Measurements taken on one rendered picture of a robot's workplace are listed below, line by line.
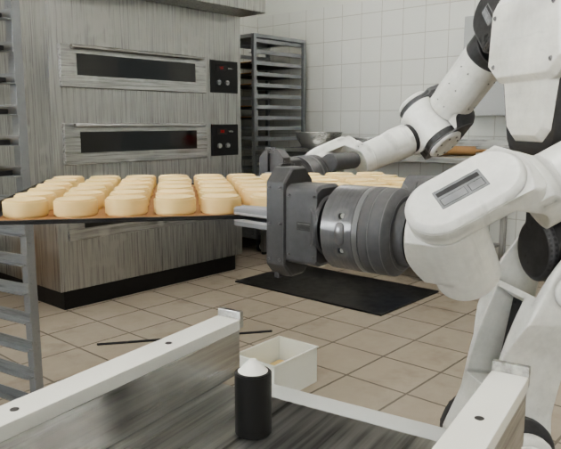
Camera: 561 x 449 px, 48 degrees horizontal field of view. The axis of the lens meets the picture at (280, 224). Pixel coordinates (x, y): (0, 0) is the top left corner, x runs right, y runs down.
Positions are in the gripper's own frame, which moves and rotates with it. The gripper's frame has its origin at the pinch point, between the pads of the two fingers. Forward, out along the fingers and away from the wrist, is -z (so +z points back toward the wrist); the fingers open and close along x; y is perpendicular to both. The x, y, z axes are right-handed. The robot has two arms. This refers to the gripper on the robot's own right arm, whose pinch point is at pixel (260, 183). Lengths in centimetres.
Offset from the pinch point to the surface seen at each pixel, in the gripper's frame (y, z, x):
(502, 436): 58, -47, -11
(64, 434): 30, -63, -13
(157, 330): -174, 136, -101
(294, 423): 39, -46, -16
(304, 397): 37, -41, -16
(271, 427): 39, -49, -15
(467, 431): 56, -50, -9
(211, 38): -232, 248, 66
